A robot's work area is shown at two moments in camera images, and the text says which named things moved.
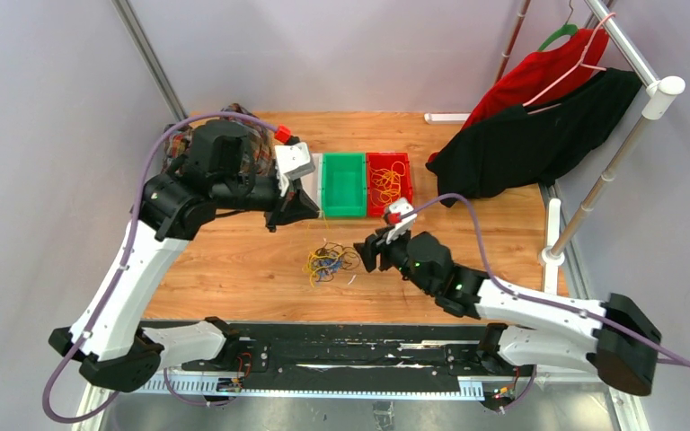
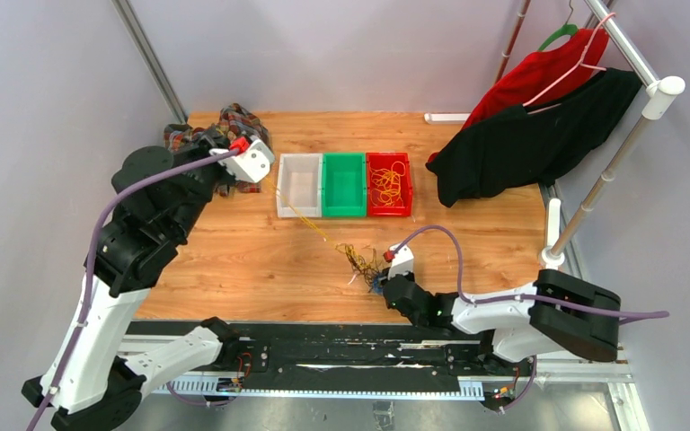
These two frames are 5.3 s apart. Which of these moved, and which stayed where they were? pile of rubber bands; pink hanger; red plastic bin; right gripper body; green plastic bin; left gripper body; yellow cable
Moved: right gripper body; pile of rubber bands; left gripper body
Stayed: red plastic bin; yellow cable; pink hanger; green plastic bin
